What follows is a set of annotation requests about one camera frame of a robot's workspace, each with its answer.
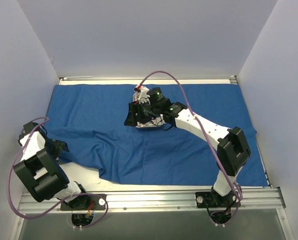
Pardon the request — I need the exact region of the purple cable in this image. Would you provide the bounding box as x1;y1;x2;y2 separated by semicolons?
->
138;71;244;226
6;116;109;228

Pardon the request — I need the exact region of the thin black wire loop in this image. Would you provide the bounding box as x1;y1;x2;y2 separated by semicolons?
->
161;119;177;131

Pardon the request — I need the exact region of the blue surgical cloth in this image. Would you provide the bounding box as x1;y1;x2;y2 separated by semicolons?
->
45;84;268;187

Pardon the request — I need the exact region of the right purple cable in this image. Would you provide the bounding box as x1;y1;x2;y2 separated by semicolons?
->
138;71;244;226

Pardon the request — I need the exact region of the stainless steel instrument tray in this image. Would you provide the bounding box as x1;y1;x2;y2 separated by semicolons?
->
133;92;165;129

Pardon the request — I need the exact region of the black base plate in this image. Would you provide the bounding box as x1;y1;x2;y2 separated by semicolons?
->
60;194;107;211
195;190;240;209

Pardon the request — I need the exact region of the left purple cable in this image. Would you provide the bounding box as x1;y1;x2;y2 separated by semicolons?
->
6;116;109;228

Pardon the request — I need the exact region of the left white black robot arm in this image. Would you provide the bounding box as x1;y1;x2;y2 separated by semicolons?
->
13;121;90;210

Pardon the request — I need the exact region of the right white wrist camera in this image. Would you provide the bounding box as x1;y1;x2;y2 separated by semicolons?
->
133;85;150;104

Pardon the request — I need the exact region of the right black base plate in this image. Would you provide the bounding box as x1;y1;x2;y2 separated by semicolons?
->
195;190;240;209

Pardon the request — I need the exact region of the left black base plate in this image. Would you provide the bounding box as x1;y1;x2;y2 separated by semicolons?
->
60;194;107;211

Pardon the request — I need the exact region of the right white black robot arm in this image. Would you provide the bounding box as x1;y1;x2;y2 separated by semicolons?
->
124;85;251;207

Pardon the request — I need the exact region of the back aluminium rail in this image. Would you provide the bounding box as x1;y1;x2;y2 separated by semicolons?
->
60;75;92;81

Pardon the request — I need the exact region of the front aluminium rail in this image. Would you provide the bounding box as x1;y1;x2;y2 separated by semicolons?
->
16;187;287;216

